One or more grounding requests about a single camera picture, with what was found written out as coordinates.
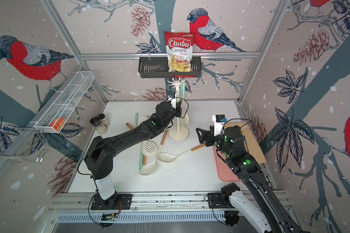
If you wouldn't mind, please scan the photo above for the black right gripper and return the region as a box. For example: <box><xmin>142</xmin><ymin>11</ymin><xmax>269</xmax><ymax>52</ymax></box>
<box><xmin>196</xmin><ymin>124</ymin><xmax>233</xmax><ymax>160</ymax></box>

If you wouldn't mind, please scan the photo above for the cream utensil rack stand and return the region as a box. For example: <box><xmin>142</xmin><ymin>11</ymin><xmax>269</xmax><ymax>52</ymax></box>
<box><xmin>168</xmin><ymin>79</ymin><xmax>189</xmax><ymax>141</ymax></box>

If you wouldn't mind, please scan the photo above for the mint handle cream skimmer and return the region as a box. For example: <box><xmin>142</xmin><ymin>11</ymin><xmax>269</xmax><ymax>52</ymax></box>
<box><xmin>180</xmin><ymin>80</ymin><xmax>189</xmax><ymax>126</ymax></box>

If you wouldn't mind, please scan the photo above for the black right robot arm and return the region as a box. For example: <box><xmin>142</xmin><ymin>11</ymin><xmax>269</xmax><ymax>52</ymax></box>
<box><xmin>196</xmin><ymin>126</ymin><xmax>303</xmax><ymax>233</ymax></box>

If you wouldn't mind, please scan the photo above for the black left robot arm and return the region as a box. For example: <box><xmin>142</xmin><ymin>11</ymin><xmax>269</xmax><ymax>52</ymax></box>
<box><xmin>84</xmin><ymin>101</ymin><xmax>182</xmax><ymax>208</ymax></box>

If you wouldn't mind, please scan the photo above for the pink tray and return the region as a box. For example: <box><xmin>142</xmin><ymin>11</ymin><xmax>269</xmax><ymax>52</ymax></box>
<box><xmin>213</xmin><ymin>146</ymin><xmax>241</xmax><ymax>183</ymax></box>

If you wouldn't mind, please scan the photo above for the Chuba cassava chips bag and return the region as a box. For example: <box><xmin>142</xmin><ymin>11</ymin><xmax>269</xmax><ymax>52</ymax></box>
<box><xmin>164</xmin><ymin>31</ymin><xmax>194</xmax><ymax>72</ymax></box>

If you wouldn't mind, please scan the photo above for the cream salt shaker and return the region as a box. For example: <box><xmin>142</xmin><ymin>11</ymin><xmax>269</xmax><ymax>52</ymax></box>
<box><xmin>98</xmin><ymin>114</ymin><xmax>110</xmax><ymax>127</ymax></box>

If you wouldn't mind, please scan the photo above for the black lid pepper shaker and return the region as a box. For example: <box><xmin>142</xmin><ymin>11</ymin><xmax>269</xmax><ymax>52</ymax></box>
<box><xmin>90</xmin><ymin>116</ymin><xmax>108</xmax><ymax>135</ymax></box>

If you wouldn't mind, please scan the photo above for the red orange packet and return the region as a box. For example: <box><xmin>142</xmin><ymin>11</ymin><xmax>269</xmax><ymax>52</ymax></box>
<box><xmin>49</xmin><ymin>117</ymin><xmax>66</xmax><ymax>131</ymax></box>

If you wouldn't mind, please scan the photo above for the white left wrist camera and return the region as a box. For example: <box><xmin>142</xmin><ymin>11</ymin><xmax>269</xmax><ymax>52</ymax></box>
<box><xmin>167</xmin><ymin>91</ymin><xmax>176</xmax><ymax>102</ymax></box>

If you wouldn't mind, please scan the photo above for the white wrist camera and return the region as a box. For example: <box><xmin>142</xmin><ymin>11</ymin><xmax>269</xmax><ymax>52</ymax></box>
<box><xmin>167</xmin><ymin>91</ymin><xmax>176</xmax><ymax>102</ymax></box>
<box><xmin>212</xmin><ymin>115</ymin><xmax>226</xmax><ymax>136</ymax></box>

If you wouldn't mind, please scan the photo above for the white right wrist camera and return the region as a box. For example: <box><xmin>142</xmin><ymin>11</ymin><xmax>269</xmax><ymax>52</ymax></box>
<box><xmin>212</xmin><ymin>115</ymin><xmax>226</xmax><ymax>136</ymax></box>

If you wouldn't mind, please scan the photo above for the black wall basket shelf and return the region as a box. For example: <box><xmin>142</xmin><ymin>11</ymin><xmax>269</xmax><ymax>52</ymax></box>
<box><xmin>138</xmin><ymin>56</ymin><xmax>202</xmax><ymax>79</ymax></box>

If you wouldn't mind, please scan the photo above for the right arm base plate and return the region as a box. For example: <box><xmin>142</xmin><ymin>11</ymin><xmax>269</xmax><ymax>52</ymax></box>
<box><xmin>206</xmin><ymin>192</ymin><xmax>234</xmax><ymax>209</ymax></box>

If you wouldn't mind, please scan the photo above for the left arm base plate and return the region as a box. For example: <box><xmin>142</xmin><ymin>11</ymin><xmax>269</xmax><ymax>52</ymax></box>
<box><xmin>90</xmin><ymin>193</ymin><xmax>133</xmax><ymax>211</ymax></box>

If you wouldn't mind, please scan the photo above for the wire hook rack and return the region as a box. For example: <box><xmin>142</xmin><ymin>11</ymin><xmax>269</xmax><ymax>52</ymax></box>
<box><xmin>0</xmin><ymin>124</ymin><xmax>50</xmax><ymax>164</ymax></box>

